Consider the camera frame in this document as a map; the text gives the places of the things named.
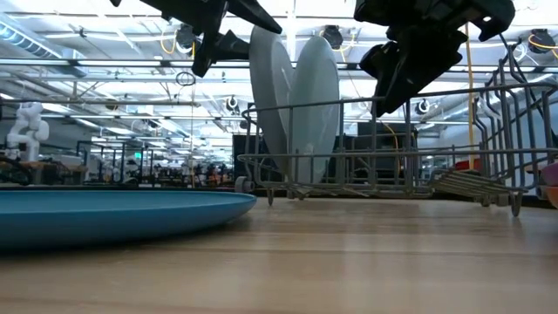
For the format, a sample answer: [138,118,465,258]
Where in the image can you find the black equipment cabinet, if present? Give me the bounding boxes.
[232,120,420,187]

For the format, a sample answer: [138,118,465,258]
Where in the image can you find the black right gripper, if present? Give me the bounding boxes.
[352,0,517,119]

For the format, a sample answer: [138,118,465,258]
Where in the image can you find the yellow cable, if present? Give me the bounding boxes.
[464,21,477,171]
[382,121,401,172]

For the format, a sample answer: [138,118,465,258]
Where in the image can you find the black table edge rail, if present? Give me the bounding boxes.
[0,182,558,209]

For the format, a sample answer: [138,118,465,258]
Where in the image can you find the grey wire dish rack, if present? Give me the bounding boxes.
[234,43,558,218]

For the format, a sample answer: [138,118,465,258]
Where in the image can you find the thick black cable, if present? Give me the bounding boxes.
[498,33,558,147]

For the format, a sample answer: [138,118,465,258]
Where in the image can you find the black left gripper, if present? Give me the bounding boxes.
[139,0,284,79]

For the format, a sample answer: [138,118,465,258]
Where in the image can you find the red storage bin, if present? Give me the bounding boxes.
[453,159,483,172]

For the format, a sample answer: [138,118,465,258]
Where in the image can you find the large teal blue plate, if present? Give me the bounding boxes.
[0,188,258,252]

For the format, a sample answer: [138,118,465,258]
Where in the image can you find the large pale blue-grey plate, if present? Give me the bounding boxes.
[287,35,342,185]

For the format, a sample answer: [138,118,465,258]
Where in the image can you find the silver ventilation duct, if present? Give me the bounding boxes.
[0,12,88,79]

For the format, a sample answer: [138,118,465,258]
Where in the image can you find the wooden workbench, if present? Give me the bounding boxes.
[0,159,88,187]

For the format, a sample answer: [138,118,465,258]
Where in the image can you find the black cable coil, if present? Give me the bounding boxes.
[174,70,197,87]

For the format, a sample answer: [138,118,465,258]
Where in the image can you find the large grey plate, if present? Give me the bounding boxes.
[248,24,296,175]

